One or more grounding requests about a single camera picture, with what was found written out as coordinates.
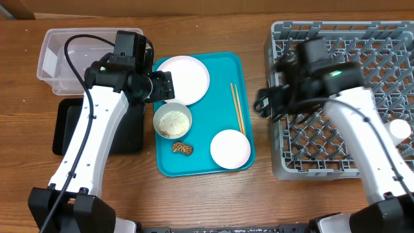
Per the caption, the large white plate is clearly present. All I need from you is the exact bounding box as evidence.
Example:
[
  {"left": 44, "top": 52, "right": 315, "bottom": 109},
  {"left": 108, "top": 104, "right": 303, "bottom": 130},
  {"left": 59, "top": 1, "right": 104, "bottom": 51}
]
[{"left": 157, "top": 56, "right": 210, "bottom": 105}]

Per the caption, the grey bowl of rice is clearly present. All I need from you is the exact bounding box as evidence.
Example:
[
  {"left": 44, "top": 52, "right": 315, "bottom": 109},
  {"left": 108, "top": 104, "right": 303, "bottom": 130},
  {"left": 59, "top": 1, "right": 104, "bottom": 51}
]
[{"left": 153, "top": 103, "right": 192, "bottom": 139}]

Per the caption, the wooden chopstick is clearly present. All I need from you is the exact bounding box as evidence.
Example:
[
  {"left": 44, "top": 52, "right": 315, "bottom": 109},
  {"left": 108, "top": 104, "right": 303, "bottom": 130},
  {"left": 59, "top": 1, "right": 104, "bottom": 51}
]
[
  {"left": 230, "top": 83, "right": 245, "bottom": 135},
  {"left": 233, "top": 84, "right": 246, "bottom": 136}
]

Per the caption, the small white plate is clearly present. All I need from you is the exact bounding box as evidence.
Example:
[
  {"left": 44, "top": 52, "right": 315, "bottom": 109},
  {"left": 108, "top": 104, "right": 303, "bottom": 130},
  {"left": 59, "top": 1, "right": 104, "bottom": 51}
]
[{"left": 210, "top": 129, "right": 251, "bottom": 170}]

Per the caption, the white paper cup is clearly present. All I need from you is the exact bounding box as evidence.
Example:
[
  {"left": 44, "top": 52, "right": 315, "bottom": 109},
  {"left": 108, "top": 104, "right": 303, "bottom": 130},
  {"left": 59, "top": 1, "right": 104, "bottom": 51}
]
[{"left": 384, "top": 119, "right": 411, "bottom": 146}]

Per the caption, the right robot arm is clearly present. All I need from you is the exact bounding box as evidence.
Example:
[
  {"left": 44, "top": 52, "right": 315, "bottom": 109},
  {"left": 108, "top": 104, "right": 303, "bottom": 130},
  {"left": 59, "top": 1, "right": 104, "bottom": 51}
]
[{"left": 254, "top": 37, "right": 413, "bottom": 232}]

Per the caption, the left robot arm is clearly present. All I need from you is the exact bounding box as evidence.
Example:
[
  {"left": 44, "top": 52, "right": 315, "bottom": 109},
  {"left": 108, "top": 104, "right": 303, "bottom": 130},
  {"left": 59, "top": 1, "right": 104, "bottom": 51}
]
[{"left": 28, "top": 30, "right": 175, "bottom": 232}]

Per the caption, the grey dishwasher rack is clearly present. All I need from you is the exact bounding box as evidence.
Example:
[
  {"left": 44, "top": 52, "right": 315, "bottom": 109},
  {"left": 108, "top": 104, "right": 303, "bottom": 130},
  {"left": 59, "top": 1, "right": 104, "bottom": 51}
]
[{"left": 264, "top": 21, "right": 413, "bottom": 180}]

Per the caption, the clear plastic waste bin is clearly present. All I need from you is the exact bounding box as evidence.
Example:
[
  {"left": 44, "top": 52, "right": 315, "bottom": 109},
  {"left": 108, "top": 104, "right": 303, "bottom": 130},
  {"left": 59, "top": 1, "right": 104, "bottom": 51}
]
[{"left": 36, "top": 27, "right": 152, "bottom": 96}]

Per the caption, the black rectangular tray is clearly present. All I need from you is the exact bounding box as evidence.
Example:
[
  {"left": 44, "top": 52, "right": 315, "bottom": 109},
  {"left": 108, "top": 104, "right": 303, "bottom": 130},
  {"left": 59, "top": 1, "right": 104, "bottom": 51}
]
[{"left": 52, "top": 98, "right": 145, "bottom": 155}]

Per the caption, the brown walnut-like food piece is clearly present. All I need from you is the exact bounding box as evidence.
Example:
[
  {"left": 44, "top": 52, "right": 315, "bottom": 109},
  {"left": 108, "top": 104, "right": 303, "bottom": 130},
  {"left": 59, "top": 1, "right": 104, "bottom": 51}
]
[{"left": 171, "top": 142, "right": 193, "bottom": 156}]

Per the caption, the teal serving tray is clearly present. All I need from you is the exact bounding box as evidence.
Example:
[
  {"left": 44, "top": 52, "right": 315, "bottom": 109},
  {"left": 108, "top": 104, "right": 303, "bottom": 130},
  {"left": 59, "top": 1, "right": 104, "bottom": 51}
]
[{"left": 155, "top": 52, "right": 256, "bottom": 177}]

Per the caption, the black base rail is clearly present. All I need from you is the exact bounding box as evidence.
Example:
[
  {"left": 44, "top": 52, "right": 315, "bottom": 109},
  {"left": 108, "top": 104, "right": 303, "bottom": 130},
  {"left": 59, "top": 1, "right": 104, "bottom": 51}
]
[{"left": 140, "top": 223, "right": 308, "bottom": 233}]

